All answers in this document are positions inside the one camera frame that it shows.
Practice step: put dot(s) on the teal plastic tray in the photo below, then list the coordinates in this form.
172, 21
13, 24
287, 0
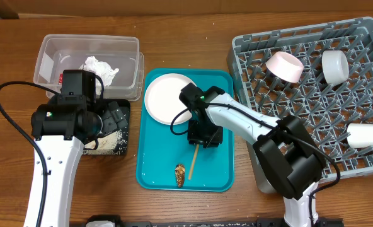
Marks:
160, 151

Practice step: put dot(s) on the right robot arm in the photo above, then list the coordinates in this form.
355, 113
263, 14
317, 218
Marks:
283, 150

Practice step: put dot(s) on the black food waste tray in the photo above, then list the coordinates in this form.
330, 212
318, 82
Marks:
57, 119

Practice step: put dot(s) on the pile of white rice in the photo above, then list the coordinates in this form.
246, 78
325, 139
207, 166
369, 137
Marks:
113, 144

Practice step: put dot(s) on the large pink plate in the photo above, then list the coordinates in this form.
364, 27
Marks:
161, 99

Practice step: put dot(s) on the grey green bowl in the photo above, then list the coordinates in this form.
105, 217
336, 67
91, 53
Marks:
335, 67

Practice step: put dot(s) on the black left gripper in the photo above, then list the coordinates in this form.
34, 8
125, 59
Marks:
111, 124

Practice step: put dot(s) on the grey dish rack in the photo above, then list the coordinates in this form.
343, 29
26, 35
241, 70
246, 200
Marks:
325, 110

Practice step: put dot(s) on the small white cup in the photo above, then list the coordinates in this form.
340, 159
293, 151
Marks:
360, 135

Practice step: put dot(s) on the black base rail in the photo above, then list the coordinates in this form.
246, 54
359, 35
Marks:
115, 220

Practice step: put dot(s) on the silver red foil wrapper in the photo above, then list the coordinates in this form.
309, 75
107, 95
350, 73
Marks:
60, 79

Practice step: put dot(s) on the clear plastic bin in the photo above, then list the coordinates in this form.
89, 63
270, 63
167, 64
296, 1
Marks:
59, 52

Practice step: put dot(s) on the white napkin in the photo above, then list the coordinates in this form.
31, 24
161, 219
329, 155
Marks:
101, 69

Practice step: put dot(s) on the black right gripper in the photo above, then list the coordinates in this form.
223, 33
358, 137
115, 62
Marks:
204, 139

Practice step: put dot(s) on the pink bowl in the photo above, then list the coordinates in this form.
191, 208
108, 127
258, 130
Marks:
285, 66

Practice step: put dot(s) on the brown food scrap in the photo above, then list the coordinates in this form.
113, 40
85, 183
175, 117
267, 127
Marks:
180, 175

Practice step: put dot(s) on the wooden chopstick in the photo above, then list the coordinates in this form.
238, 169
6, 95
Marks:
193, 162

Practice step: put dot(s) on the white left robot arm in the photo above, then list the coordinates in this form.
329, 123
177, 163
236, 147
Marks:
56, 162

